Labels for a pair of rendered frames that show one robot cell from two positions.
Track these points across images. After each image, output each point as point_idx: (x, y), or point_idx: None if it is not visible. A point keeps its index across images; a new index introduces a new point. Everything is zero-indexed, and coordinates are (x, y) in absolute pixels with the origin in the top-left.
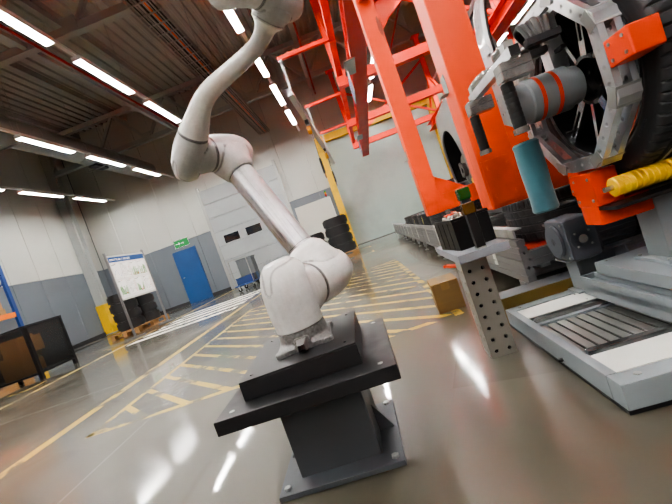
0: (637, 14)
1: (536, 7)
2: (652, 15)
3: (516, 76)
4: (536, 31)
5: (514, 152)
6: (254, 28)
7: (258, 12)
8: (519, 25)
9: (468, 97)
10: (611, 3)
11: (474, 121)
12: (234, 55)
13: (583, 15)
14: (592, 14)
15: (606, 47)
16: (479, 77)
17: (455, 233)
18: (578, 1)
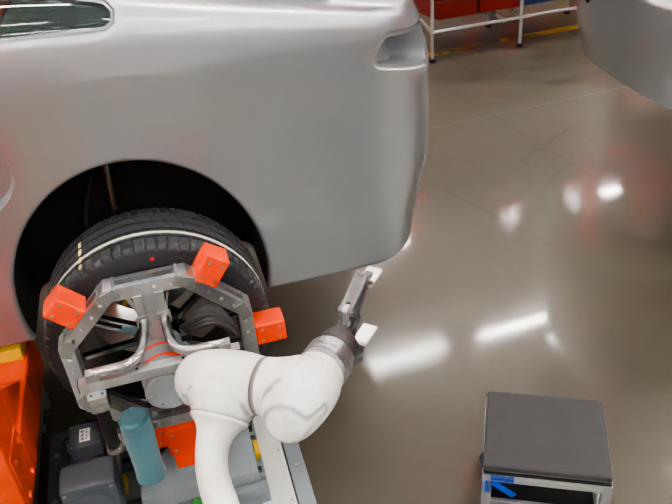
0: (255, 302)
1: (163, 283)
2: (280, 309)
3: None
4: (232, 326)
5: (134, 432)
6: (225, 441)
7: (253, 416)
8: (210, 318)
9: (79, 387)
10: (245, 294)
11: (109, 416)
12: (236, 502)
13: (240, 306)
14: (250, 307)
15: (259, 331)
16: (132, 365)
17: None
18: (226, 291)
